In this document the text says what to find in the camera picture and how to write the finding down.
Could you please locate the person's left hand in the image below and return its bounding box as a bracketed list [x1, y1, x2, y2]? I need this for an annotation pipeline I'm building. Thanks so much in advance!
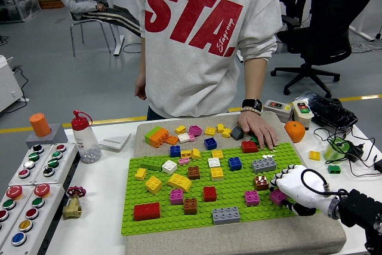
[238, 111, 279, 150]

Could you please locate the person's right hand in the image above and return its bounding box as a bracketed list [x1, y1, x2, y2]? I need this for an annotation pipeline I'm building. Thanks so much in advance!
[134, 74, 149, 101]

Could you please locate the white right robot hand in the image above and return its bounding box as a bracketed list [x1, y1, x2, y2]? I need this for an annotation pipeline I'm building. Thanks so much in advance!
[269, 164, 338, 217]

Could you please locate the long grey toy brick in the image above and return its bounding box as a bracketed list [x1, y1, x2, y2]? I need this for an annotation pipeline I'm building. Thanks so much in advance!
[251, 156, 278, 174]
[212, 206, 241, 225]

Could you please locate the brown toy brick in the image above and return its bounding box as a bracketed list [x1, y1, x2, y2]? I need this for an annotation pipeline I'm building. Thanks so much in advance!
[187, 166, 201, 181]
[183, 198, 198, 216]
[254, 175, 270, 192]

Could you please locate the long lime toy brick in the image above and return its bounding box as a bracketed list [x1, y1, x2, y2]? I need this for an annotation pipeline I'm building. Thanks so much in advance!
[144, 125, 164, 146]

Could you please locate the hollow blue toy brick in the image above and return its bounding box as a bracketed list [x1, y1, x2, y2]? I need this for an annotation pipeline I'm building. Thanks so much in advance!
[204, 137, 218, 151]

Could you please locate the long orange toy brick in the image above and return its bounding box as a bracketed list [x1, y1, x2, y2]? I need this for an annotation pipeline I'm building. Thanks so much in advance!
[149, 128, 170, 149]

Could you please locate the long green toy brick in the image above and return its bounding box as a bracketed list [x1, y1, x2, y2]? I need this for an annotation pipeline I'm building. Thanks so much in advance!
[140, 156, 167, 171]

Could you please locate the yellow curved toy brick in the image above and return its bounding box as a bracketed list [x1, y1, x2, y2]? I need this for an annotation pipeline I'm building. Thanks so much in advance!
[167, 173, 193, 193]

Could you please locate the long red toy brick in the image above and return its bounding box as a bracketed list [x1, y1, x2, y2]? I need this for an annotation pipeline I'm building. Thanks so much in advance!
[133, 202, 161, 222]

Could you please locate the green baseplate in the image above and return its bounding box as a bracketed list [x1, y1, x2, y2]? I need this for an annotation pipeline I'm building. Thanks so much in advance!
[121, 142, 322, 237]

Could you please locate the dark grey sloped brick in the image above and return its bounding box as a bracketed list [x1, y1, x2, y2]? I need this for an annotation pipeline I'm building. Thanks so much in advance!
[230, 125, 245, 141]

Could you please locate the black wristwatch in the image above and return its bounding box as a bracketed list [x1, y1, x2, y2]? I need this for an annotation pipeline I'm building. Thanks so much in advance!
[241, 99, 263, 112]

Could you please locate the orange fruit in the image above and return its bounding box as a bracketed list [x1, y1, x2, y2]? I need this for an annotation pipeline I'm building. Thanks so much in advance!
[284, 121, 306, 144]

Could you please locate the black power adapter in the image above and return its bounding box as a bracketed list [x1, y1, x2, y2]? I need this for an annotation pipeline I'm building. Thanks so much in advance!
[346, 143, 365, 163]

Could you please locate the black handheld controller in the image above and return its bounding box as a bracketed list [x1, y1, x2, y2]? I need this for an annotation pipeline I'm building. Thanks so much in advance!
[294, 91, 358, 132]

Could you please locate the clear red-capped squeeze bottle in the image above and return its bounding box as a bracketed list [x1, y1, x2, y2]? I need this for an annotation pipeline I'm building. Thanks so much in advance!
[70, 109, 103, 164]

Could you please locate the grey metal chair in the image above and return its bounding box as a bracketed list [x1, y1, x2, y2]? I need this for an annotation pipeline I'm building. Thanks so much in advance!
[70, 11, 117, 58]

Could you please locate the grey base block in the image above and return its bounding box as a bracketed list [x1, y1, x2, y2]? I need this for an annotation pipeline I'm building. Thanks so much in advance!
[25, 123, 69, 149]

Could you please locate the grey four-button box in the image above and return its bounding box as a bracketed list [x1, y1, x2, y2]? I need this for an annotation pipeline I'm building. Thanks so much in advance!
[8, 143, 55, 186]
[32, 142, 79, 185]

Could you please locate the orange cylinder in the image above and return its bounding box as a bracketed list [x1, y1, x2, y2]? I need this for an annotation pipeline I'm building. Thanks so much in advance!
[29, 113, 52, 137]

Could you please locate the black office chair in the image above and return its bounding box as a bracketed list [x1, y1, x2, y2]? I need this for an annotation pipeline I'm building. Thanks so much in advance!
[270, 0, 381, 99]

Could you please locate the wooden pallet box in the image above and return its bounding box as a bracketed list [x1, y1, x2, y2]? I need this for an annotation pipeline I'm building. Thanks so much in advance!
[36, 0, 65, 10]

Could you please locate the white cabinet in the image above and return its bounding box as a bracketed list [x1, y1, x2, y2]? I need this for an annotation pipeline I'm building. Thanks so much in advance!
[0, 54, 30, 114]

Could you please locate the brass valve red handwheel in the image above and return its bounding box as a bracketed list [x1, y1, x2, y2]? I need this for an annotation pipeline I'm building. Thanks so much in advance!
[61, 185, 87, 220]

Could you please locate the grey-brown foam mat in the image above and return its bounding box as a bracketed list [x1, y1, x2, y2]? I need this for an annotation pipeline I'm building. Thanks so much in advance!
[124, 110, 347, 255]

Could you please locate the clear plastic crate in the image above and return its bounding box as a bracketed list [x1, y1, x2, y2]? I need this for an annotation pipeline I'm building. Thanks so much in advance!
[0, 0, 42, 24]

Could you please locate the grey emergency-stop button box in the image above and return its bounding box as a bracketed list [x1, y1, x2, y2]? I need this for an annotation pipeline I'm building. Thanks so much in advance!
[0, 185, 34, 238]
[0, 183, 66, 255]

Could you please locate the bead bracelet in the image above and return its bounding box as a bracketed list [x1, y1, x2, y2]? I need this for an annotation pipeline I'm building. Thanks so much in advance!
[240, 107, 262, 116]

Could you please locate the grey switch box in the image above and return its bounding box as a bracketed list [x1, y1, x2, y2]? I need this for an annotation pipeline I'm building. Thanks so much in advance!
[263, 99, 294, 124]

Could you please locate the white red-green switch box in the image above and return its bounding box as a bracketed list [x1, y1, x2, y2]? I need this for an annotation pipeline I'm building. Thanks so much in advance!
[291, 100, 315, 130]

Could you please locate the white switch plate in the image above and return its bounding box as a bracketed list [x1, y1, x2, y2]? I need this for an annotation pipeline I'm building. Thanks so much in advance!
[98, 131, 132, 152]

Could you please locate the thin black cord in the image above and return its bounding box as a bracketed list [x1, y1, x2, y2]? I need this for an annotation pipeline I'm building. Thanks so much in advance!
[313, 126, 376, 163]

